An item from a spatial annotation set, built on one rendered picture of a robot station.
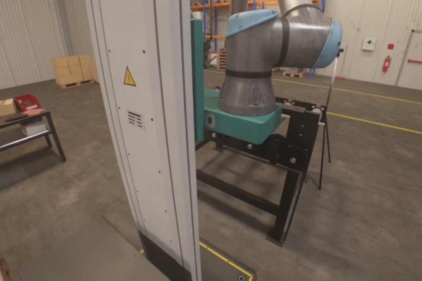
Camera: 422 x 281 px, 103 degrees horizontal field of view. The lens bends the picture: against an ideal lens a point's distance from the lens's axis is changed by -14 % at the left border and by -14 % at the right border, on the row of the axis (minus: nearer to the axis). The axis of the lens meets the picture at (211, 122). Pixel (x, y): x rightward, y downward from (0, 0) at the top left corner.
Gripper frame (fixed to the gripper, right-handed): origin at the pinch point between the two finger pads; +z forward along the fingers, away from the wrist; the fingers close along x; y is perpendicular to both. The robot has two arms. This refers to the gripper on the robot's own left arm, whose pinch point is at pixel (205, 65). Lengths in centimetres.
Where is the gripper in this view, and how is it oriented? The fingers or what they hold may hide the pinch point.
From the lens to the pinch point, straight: 111.9
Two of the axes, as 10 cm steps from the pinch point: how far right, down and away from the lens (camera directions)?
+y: 5.8, -6.5, 4.8
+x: -7.3, -1.6, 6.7
